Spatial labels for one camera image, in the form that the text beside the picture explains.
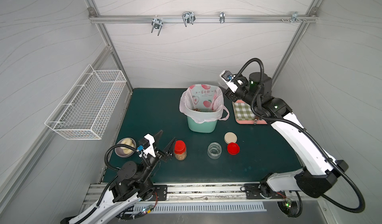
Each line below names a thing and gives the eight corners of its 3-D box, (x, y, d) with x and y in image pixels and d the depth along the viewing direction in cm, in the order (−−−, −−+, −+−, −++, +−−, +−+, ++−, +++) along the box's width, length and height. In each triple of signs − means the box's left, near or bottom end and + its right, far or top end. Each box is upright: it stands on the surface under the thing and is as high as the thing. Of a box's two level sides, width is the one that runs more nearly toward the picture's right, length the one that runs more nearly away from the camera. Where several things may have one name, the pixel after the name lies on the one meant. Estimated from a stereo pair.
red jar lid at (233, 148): (227, 155, 89) (228, 152, 86) (225, 144, 93) (226, 141, 90) (239, 155, 89) (241, 152, 86) (237, 144, 93) (238, 141, 91)
